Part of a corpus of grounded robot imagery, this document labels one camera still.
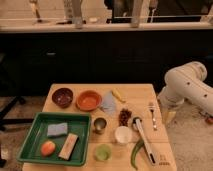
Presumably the grey folded cloth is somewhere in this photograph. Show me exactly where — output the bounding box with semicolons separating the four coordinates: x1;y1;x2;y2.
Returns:
100;91;116;115

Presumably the green chili pepper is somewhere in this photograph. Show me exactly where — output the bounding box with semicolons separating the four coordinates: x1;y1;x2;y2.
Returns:
130;139;144;170

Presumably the green plastic cup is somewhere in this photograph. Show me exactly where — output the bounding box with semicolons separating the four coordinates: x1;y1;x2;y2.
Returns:
94;144;111;161

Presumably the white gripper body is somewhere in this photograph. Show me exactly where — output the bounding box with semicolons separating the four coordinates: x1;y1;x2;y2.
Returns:
159;99;177;125

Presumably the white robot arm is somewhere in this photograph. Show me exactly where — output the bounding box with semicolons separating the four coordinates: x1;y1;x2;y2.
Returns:
157;61;213;124

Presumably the orange bowl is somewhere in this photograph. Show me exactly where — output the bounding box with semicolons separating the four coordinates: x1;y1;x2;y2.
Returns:
76;90;102;111

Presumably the metal cup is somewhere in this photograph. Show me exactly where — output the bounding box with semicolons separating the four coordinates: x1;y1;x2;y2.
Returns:
94;117;107;134

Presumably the orange peach fruit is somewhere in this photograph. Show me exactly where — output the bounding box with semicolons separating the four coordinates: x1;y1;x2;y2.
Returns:
40;141;56;156

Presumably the blue sponge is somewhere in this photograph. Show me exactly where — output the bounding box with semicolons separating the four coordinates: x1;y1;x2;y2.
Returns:
47;123;68;137

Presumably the yellow banana piece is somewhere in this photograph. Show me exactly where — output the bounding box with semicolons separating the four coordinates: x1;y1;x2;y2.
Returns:
112;89;126;103

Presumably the wooden block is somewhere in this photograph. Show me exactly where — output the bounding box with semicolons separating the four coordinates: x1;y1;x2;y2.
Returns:
59;133;78;160

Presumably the white plastic cup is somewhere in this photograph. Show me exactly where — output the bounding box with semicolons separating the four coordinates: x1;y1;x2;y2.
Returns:
115;126;132;145

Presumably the green plastic tray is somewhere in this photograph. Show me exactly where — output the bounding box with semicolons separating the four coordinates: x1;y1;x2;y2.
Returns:
17;112;91;167

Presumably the black office chair base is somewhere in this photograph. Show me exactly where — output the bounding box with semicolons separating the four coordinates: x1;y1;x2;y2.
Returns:
0;95;35;132

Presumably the dark red grapes bunch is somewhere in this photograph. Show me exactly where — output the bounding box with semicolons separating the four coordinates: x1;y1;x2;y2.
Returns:
119;108;132;126

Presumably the white handled kitchen tool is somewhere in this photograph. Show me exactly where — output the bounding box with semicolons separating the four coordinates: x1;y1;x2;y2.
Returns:
133;117;157;165

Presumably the silver fork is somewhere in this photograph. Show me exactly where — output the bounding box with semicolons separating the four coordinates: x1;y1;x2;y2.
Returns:
148;102;157;131

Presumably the dark maroon bowl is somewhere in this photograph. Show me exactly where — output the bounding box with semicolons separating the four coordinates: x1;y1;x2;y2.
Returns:
52;88;73;108

